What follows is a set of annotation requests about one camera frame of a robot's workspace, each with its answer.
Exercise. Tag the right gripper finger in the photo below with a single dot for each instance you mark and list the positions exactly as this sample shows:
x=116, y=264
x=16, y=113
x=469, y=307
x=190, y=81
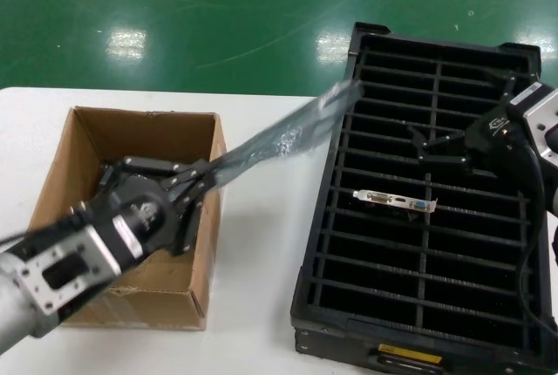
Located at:
x=508, y=87
x=449, y=160

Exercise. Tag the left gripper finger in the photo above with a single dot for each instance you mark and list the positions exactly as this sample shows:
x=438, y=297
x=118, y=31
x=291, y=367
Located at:
x=192, y=218
x=148, y=165

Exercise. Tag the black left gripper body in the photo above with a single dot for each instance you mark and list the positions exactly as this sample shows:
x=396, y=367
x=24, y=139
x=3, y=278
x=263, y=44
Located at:
x=144, y=213

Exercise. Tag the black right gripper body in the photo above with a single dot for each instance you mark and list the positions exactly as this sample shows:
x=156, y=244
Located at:
x=492, y=139

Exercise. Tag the black graphics card silver bracket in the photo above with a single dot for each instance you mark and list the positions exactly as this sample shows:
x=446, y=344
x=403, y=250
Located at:
x=383, y=197

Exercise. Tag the clear antistatic plastic bag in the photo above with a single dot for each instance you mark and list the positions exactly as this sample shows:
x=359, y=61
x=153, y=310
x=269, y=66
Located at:
x=279, y=139

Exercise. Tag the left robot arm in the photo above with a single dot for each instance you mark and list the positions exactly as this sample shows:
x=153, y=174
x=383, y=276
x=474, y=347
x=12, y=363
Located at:
x=17, y=318

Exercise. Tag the brown cardboard box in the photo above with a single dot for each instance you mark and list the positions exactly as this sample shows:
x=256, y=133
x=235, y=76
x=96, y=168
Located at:
x=131, y=131

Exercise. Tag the black slotted plastic container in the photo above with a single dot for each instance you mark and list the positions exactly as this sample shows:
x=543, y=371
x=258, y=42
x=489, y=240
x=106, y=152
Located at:
x=331, y=344

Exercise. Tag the right wrist camera silver mount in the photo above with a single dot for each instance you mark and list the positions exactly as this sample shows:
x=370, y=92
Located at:
x=540, y=117

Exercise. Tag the wrist camera silver mount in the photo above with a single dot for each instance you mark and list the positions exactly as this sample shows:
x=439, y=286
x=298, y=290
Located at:
x=102, y=263
x=540, y=117

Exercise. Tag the left wrist camera silver mount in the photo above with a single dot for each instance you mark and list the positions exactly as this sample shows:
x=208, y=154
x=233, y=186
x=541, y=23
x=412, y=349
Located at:
x=102, y=263

